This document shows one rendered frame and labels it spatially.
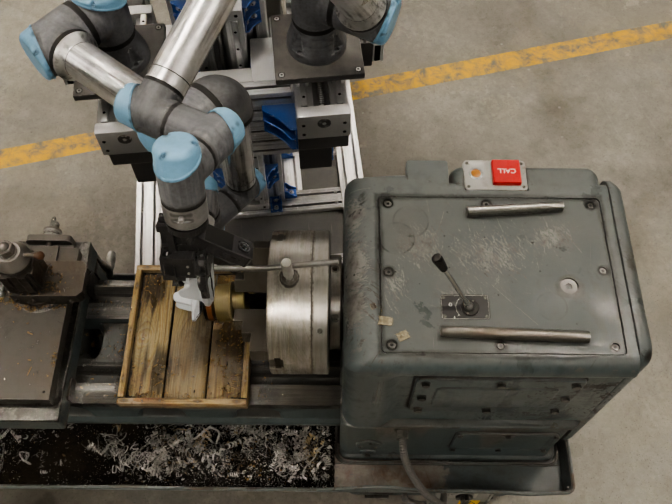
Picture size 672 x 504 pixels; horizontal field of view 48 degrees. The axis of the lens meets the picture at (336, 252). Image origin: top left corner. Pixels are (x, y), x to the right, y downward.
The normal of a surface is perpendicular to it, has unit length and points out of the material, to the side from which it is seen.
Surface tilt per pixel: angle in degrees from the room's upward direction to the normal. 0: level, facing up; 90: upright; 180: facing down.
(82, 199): 0
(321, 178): 0
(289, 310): 30
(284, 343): 57
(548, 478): 0
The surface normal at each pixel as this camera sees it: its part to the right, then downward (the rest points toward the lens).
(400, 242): 0.00, -0.47
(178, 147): 0.00, -0.73
